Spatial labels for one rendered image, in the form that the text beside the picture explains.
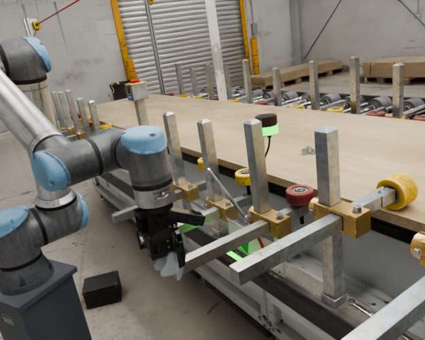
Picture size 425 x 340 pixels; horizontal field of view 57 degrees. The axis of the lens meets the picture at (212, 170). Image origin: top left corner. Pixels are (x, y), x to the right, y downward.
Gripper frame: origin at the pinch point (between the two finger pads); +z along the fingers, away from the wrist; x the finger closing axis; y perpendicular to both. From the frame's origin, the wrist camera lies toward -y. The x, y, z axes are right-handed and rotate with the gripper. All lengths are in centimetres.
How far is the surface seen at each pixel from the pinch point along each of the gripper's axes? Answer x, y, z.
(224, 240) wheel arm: 0.3, -14.0, -3.4
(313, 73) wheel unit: -83, -138, -25
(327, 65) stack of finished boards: -581, -716, 53
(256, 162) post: -2.3, -28.8, -20.0
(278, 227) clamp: 5.0, -28.2, -3.2
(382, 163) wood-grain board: 5, -73, -8
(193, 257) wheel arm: 1.2, -4.0, -3.4
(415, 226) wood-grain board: 32, -46, -6
